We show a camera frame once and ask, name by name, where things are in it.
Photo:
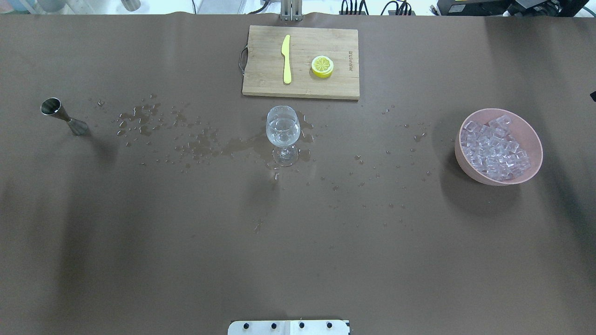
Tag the steel double jigger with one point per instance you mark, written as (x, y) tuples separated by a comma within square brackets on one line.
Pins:
[(53, 107)]

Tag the clear wine glass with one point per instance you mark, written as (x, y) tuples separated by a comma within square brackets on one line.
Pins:
[(283, 131)]

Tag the pile of clear ice cubes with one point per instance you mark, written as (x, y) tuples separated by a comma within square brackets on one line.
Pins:
[(492, 150)]

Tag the yellow lemon half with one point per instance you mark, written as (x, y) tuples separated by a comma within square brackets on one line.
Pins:
[(322, 66)]

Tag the wooden cutting board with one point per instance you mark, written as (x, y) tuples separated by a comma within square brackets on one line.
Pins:
[(263, 72)]

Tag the yellow plastic knife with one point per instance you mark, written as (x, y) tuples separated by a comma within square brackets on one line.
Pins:
[(285, 52)]

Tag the pink bowl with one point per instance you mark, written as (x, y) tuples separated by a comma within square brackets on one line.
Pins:
[(523, 133)]

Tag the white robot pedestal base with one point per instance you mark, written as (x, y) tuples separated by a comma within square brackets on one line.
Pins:
[(290, 327)]

